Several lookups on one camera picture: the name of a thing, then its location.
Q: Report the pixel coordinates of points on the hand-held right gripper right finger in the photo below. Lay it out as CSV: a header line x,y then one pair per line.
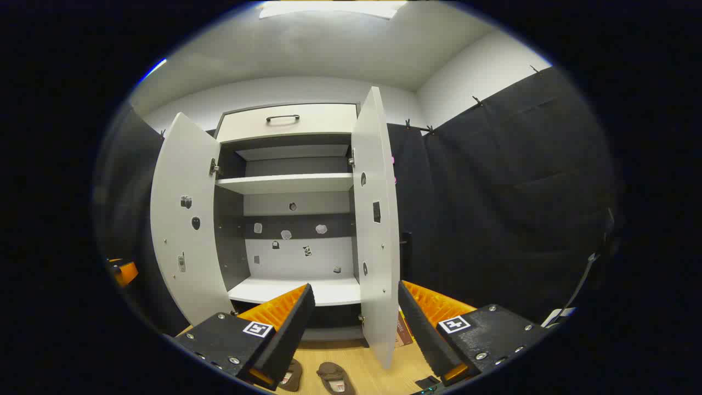
x,y
422,329

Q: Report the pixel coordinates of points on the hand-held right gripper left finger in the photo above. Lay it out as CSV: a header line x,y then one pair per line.
x,y
290,329

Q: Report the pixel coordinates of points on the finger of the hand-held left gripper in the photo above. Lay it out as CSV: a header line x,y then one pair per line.
x,y
125,272

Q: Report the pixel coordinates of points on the brown suede shoe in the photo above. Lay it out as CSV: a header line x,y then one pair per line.
x,y
334,377
290,376

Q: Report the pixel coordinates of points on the white shoe cabinet door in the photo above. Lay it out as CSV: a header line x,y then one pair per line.
x,y
186,247
378,263

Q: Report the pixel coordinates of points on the white shoe cabinet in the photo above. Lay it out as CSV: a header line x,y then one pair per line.
x,y
290,184

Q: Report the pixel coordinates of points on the white cabinet drawer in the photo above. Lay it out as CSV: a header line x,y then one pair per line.
x,y
318,123

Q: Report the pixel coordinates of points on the brown book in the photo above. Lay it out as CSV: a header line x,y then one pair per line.
x,y
404,329

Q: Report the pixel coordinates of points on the black backdrop cloth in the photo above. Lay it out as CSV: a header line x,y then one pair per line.
x,y
493,192

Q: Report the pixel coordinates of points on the ceiling light panel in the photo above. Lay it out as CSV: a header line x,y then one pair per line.
x,y
329,8

